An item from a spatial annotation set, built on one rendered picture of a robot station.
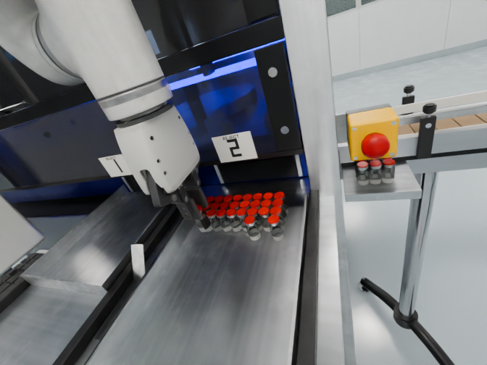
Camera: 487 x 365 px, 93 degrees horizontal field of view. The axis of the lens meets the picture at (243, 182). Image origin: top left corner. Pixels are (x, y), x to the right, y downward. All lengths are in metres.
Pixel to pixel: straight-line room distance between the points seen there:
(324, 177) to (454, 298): 1.08
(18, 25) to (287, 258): 0.45
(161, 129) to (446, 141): 0.54
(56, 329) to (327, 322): 0.45
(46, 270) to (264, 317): 0.55
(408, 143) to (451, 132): 0.07
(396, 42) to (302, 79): 4.79
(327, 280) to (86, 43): 0.40
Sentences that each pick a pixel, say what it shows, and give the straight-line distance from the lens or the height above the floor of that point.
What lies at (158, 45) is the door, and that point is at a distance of 0.49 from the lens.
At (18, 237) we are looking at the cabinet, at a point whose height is 0.87.
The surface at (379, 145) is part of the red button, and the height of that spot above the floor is 1.00.
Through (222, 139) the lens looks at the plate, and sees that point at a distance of 0.48.
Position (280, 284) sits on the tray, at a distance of 0.38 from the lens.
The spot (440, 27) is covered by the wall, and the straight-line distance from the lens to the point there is 5.33.
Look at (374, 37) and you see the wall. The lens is 5.10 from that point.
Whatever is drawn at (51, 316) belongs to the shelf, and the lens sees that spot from 0.61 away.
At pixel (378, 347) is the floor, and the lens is 1.30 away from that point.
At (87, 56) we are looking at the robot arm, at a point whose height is 1.23.
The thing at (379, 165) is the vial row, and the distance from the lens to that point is 0.52.
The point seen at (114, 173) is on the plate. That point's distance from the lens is 0.71.
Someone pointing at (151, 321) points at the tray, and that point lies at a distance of 0.44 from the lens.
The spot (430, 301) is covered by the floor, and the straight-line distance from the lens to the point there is 1.43.
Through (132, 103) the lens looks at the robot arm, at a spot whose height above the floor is 1.18.
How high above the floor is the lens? 1.20
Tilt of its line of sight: 31 degrees down
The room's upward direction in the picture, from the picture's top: 19 degrees counter-clockwise
